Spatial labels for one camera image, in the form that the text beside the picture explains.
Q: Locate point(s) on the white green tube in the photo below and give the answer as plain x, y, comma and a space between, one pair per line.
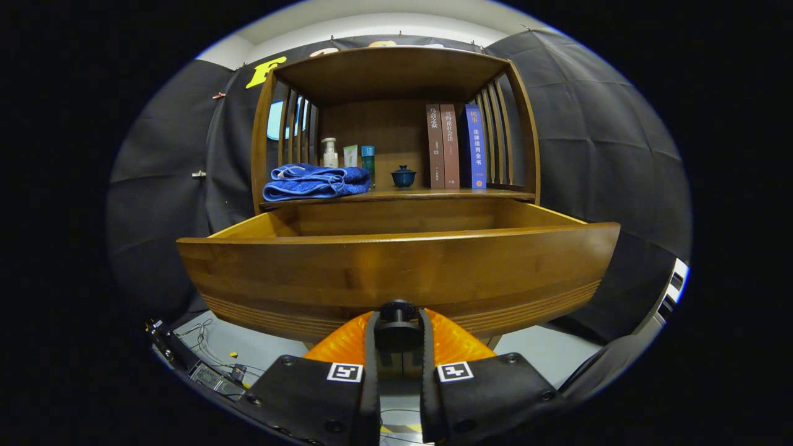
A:
350, 156

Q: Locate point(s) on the blue folded towel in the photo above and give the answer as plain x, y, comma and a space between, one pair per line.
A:
310, 183

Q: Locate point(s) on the blue book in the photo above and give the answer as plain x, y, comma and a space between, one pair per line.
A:
477, 148

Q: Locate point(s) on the dark brown book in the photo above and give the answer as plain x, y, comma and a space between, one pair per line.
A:
435, 148

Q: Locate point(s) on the light brown book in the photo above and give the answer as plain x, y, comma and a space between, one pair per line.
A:
450, 148

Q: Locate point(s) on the blue lidded teacup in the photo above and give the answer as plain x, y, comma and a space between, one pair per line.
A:
403, 178

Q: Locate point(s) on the white pump bottle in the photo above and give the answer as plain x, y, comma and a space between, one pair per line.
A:
330, 158

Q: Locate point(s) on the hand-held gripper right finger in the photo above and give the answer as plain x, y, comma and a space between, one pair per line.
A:
429, 402

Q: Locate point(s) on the wooden cabinet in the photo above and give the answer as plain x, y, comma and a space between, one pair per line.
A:
384, 74

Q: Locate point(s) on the teal capped bottle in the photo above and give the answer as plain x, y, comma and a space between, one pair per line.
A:
368, 161

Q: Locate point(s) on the wooden countertop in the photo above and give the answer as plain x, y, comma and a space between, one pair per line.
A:
421, 194

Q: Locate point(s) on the wooden drawer with black knob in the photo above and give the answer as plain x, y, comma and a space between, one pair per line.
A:
403, 272

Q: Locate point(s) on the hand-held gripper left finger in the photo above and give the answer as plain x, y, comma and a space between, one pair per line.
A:
372, 402

